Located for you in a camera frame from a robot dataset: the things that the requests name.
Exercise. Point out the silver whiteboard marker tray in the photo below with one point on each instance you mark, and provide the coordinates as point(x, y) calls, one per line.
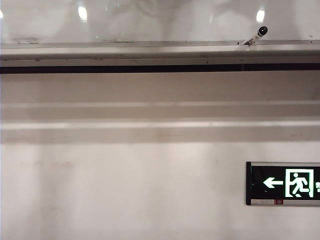
point(125, 53)

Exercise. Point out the glossy white whiteboard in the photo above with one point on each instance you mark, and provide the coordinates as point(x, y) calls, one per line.
point(150, 20)

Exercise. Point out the black green exit sign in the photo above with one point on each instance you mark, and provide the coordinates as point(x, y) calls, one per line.
point(275, 183)

